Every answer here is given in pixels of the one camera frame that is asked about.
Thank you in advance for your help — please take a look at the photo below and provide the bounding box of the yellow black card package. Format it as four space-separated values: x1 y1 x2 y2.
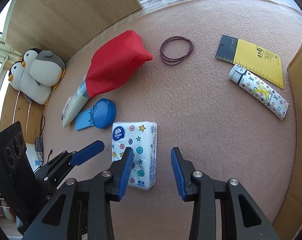
216 35 284 89

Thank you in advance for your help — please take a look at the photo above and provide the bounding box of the rear grey penguin plush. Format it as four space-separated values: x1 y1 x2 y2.
8 61 52 105

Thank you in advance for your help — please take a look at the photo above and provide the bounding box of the Vinda tissue pack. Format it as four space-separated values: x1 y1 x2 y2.
111 121 158 190

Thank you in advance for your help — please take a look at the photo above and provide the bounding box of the blue round compact mirror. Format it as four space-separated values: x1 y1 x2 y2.
75 98 117 131

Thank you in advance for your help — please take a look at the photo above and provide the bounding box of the black power adapter cable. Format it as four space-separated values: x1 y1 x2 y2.
34 114 53 165

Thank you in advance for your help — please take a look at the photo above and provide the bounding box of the cardboard box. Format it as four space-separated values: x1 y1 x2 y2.
274 43 302 239

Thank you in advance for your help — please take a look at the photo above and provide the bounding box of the grey penguin plush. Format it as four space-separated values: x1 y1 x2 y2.
8 61 52 105
22 48 66 89

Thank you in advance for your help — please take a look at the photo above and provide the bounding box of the purple cord loop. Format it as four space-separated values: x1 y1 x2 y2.
160 36 194 66

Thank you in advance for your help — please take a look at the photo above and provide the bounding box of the wooden headboard panel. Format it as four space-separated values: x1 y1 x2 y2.
5 0 142 61

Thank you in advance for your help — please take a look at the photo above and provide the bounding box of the front grey penguin plush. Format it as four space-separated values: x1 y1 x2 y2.
22 48 66 89

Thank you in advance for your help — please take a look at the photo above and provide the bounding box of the red cloth pouch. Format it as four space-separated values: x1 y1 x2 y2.
85 30 153 98

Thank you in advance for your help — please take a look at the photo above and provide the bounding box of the cream tube blue cap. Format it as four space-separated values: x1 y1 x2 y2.
61 81 89 128

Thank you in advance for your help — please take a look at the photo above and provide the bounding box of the white patterned tube case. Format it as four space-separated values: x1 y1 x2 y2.
228 64 289 120

